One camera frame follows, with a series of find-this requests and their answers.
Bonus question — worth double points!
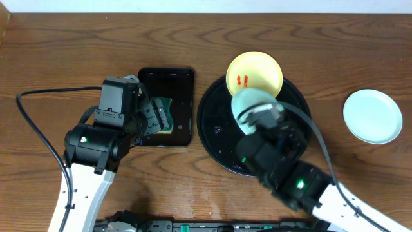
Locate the green yellow sponge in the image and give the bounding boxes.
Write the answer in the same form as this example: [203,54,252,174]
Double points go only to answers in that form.
[148,97,174,134]

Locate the light green plate front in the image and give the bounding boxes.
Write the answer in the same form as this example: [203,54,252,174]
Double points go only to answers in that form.
[231,88,279,135]

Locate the light green plate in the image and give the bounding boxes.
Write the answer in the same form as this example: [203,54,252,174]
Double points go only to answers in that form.
[231,88,279,135]
[342,89,403,144]

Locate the yellow plate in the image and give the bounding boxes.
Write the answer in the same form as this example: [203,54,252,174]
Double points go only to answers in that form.
[226,51,283,97]

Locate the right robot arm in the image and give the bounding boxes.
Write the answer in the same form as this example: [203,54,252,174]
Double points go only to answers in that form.
[236,102,407,231]

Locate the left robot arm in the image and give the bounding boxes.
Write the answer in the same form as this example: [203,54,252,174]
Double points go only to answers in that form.
[48,82,169,231]

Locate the black rectangular tray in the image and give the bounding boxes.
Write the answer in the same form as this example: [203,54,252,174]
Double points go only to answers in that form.
[138,68,194,146]

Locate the black round tray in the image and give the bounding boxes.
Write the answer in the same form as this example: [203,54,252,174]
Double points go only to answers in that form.
[197,75,312,177]

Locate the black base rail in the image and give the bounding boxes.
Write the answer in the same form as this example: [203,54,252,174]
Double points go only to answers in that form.
[92,210,327,232]

